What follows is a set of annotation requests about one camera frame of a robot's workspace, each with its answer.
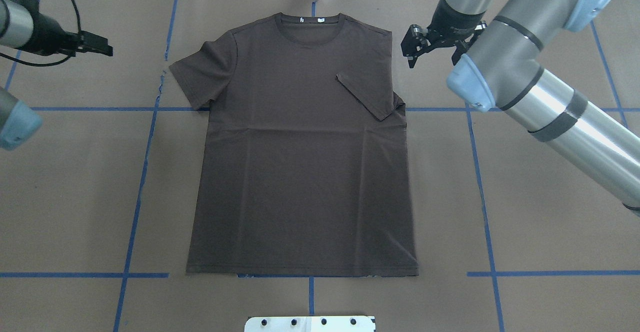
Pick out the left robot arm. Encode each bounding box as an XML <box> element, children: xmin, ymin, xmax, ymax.
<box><xmin>0</xmin><ymin>0</ymin><xmax>114</xmax><ymax>150</ymax></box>

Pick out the dark brown t-shirt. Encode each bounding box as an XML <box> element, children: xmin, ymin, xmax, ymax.
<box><xmin>169</xmin><ymin>13</ymin><xmax>419</xmax><ymax>277</ymax></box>

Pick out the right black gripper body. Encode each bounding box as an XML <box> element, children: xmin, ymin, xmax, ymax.
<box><xmin>425</xmin><ymin>2</ymin><xmax>485</xmax><ymax>52</ymax></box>

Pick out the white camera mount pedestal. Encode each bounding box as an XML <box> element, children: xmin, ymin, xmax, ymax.
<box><xmin>244</xmin><ymin>315</ymin><xmax>377</xmax><ymax>331</ymax></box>

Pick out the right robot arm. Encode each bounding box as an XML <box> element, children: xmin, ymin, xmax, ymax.
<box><xmin>401</xmin><ymin>0</ymin><xmax>640</xmax><ymax>215</ymax></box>

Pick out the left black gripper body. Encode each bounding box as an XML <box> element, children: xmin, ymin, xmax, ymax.
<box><xmin>30</xmin><ymin>14</ymin><xmax>82</xmax><ymax>57</ymax></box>

